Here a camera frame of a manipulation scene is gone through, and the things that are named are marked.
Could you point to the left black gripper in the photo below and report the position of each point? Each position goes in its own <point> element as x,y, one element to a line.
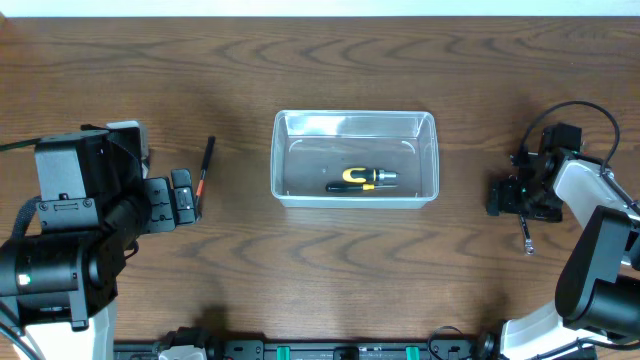
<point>160,204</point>

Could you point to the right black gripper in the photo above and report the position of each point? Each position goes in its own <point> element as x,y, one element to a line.
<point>520,201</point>

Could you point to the small hammer black orange handle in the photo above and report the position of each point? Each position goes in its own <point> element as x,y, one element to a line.
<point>204,168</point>

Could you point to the silver ratchet wrench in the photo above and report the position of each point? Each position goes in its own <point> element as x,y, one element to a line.
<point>529,248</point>

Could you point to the slim black yellow screwdriver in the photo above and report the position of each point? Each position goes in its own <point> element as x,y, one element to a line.
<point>345,187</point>

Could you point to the stubby yellow black screwdriver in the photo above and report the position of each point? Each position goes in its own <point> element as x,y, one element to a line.
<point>361,175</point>

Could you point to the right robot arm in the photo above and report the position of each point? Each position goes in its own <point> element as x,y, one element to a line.
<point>594,305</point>

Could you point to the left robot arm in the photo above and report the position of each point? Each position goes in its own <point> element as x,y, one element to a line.
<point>69,243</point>

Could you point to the clear plastic container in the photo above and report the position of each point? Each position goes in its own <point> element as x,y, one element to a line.
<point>311,148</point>

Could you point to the black mounting rail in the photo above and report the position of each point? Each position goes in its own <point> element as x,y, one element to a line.
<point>196,343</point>

